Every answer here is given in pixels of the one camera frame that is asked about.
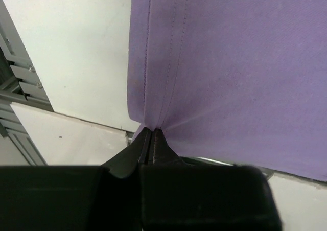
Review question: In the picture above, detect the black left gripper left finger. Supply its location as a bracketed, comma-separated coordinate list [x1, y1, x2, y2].
[1, 128, 151, 230]

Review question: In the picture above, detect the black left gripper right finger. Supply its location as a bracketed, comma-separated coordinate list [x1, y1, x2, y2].
[139, 128, 281, 230]

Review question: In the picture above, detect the lavender t shirt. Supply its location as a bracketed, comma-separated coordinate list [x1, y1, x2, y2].
[127, 0, 326, 181]

